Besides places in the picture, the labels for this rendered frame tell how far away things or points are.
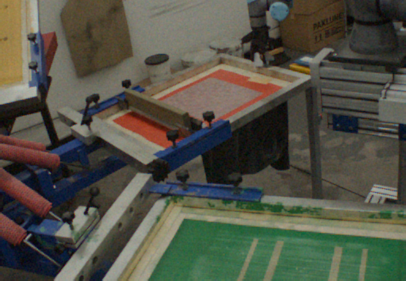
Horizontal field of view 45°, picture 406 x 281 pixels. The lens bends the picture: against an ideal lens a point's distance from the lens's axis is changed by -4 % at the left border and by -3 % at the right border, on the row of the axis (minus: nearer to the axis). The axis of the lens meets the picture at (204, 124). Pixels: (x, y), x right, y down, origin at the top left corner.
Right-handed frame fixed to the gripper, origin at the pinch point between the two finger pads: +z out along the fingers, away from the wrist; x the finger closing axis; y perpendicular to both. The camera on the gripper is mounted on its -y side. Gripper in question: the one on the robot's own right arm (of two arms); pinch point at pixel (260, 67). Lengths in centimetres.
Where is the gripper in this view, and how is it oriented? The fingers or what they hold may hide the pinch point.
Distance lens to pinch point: 229.2
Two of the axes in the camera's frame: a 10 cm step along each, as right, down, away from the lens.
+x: 7.6, -4.1, 5.1
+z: 1.6, 8.7, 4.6
